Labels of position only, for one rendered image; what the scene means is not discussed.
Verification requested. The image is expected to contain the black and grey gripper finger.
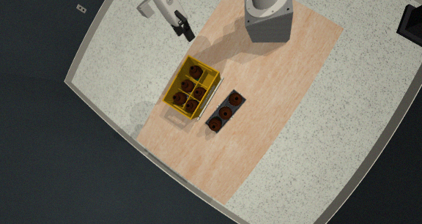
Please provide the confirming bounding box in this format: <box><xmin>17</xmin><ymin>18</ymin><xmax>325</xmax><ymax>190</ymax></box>
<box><xmin>171</xmin><ymin>25</ymin><xmax>183</xmax><ymax>37</ymax></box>
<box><xmin>174</xmin><ymin>10</ymin><xmax>195</xmax><ymax>42</ymax></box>

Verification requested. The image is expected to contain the brown glass bottle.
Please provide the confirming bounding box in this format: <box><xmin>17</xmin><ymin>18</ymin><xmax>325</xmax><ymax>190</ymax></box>
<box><xmin>172</xmin><ymin>92</ymin><xmax>189</xmax><ymax>105</ymax></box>
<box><xmin>219</xmin><ymin>106</ymin><xmax>232</xmax><ymax>120</ymax></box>
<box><xmin>193</xmin><ymin>87</ymin><xmax>207</xmax><ymax>100</ymax></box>
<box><xmin>181</xmin><ymin>80</ymin><xmax>196</xmax><ymax>94</ymax></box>
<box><xmin>208</xmin><ymin>116</ymin><xmax>222</xmax><ymax>131</ymax></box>
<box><xmin>189</xmin><ymin>65</ymin><xmax>203</xmax><ymax>81</ymax></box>
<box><xmin>229</xmin><ymin>93</ymin><xmax>243</xmax><ymax>106</ymax></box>
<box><xmin>186</xmin><ymin>100</ymin><xmax>200</xmax><ymax>112</ymax></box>

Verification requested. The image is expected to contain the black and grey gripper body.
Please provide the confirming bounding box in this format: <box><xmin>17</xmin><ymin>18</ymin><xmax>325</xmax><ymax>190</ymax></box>
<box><xmin>153</xmin><ymin>0</ymin><xmax>188</xmax><ymax>26</ymax></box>

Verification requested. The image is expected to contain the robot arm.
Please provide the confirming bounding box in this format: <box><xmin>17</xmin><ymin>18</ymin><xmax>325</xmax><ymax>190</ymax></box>
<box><xmin>137</xmin><ymin>0</ymin><xmax>287</xmax><ymax>18</ymax></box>

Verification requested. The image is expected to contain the yellow bottle crate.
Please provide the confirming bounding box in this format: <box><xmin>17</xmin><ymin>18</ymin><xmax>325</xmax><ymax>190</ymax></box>
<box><xmin>162</xmin><ymin>61</ymin><xmax>221</xmax><ymax>120</ymax></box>

